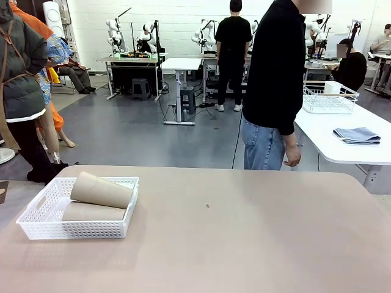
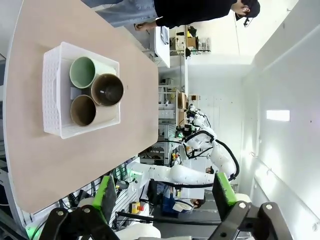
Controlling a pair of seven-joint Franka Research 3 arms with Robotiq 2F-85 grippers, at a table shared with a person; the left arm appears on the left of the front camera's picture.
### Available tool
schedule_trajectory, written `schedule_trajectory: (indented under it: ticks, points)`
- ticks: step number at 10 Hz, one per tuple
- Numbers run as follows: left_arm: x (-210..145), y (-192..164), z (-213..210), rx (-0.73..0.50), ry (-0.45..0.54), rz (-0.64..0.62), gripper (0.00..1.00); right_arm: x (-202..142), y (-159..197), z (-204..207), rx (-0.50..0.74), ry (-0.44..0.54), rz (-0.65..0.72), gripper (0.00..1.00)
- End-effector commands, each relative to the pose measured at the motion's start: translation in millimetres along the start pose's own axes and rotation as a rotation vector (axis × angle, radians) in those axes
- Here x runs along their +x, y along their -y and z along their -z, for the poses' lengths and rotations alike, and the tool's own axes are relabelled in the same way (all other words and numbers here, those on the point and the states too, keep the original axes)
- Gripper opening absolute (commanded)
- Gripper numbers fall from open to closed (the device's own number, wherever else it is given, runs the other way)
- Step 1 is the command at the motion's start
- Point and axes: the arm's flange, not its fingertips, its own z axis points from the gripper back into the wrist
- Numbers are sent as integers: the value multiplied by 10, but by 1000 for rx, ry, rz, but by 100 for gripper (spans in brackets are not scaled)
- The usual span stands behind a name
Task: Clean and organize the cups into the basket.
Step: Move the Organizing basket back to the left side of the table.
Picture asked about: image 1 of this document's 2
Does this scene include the white container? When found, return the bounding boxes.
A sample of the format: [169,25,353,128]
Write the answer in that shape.
[324,81,342,95]

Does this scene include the seated person dark trousers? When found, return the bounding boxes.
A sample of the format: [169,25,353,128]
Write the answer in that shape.
[57,38,97,95]

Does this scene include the black floor cable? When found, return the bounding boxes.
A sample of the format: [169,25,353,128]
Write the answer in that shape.
[231,112,246,170]

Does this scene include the white perforated plastic basket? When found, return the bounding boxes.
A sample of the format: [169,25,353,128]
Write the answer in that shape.
[15,176,141,241]

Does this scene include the white round fan base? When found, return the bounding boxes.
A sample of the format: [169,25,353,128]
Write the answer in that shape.
[0,148,16,165]

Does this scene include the person in grey puffer jacket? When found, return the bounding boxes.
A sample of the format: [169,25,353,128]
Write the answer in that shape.
[0,0,70,186]

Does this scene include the seated person in black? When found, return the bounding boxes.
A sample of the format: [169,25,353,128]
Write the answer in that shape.
[331,38,368,92]

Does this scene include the white side table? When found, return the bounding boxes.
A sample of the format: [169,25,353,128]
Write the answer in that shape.
[293,87,391,195]

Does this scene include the white height adjustable desk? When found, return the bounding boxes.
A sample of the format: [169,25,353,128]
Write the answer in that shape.
[160,57,203,126]

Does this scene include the standing person black t-shirt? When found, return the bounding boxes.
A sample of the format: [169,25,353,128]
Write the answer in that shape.
[213,0,254,112]

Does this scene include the folded grey blue cloth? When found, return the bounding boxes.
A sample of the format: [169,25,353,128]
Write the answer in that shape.
[332,126,382,145]

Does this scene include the white wire dish rack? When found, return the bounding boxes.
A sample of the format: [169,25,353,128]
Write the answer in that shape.
[302,81,360,115]

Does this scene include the person's right hand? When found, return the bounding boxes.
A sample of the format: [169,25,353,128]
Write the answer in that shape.
[282,143,302,168]

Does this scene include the white frame robot desk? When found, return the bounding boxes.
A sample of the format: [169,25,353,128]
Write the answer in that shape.
[200,52,254,104]

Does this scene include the black pole stand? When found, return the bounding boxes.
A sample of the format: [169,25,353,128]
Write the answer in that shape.
[153,20,163,92]

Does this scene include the cluttered grey desk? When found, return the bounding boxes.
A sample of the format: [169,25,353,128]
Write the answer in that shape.
[304,58,340,82]

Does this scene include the grey plastic stool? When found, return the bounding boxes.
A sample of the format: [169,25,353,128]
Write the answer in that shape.
[179,87,197,115]
[131,78,152,101]

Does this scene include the person in black sweater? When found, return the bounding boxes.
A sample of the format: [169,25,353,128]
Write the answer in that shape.
[241,0,334,171]

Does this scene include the mannequin in orange blue clothes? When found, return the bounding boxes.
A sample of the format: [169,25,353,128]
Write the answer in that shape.
[10,0,76,165]

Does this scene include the seated person in grey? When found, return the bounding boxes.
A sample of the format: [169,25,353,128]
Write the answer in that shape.
[370,24,391,89]

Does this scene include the metal frame chair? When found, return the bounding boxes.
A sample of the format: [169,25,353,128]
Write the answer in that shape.
[50,73,76,95]

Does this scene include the wooden top robot desk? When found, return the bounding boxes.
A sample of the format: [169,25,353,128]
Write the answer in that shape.
[97,54,169,101]

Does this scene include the metal ladder rack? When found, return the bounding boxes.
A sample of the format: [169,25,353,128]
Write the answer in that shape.
[62,0,81,62]

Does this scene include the person's right forearm black sleeve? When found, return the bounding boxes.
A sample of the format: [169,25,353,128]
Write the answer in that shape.
[276,88,306,149]

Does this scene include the white desk with feet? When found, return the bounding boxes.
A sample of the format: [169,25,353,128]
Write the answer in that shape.
[365,53,391,95]

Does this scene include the white tower fan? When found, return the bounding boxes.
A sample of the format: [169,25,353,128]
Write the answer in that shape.
[42,1,65,39]

